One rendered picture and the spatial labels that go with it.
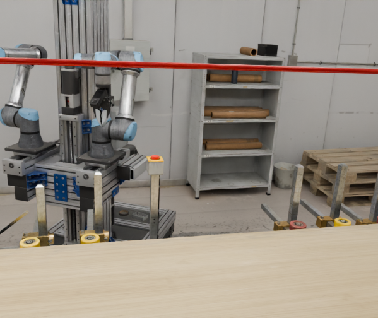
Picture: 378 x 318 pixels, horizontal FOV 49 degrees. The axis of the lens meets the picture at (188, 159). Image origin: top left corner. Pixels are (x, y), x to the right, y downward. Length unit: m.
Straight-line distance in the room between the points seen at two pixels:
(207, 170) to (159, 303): 3.56
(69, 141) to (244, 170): 2.84
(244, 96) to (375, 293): 3.46
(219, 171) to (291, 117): 1.09
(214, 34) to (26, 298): 3.67
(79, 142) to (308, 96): 3.29
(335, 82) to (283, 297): 4.09
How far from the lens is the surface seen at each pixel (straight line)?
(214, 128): 4.81
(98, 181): 1.90
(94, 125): 2.46
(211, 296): 1.53
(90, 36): 2.61
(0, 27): 4.50
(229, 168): 5.03
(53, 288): 1.60
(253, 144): 4.72
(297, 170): 2.14
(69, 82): 2.61
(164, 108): 4.62
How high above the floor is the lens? 1.81
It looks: 18 degrees down
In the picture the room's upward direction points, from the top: 3 degrees clockwise
